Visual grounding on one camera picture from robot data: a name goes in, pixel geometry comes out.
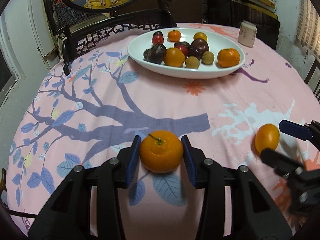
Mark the orange kumquat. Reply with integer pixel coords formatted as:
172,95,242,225
254,124,280,154

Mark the large orange mandarin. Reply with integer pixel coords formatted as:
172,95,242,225
217,48,240,68

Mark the orange mandarin with stem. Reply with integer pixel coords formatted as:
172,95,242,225
139,130,183,173

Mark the brown longan fruit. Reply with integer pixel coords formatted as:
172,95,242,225
185,56,200,69
202,51,215,65

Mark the dark red plum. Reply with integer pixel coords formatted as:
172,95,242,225
190,38,209,53

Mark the orange round fruit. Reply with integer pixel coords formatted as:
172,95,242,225
163,48,185,67

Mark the dark purple fruit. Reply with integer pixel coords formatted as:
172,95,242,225
143,44,167,64

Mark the wooden chair at right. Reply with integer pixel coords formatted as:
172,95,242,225
304,59,319,101

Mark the pink tree-print tablecloth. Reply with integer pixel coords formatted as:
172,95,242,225
7,29,319,231

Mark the white paper cup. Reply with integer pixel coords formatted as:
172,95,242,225
238,21,257,48

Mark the white oval plate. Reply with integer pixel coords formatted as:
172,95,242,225
127,27,246,79

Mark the yellow kumquat on plate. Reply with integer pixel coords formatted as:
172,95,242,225
193,32,208,41

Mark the small mandarin on plate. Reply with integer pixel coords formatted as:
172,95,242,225
167,30,182,42

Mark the red cherry tomato on plate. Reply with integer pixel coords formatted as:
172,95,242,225
151,35,164,45

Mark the dark carved wooden chair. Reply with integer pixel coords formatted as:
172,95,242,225
43,0,176,76

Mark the dark cherry behind tomato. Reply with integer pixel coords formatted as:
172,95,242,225
153,31,163,36

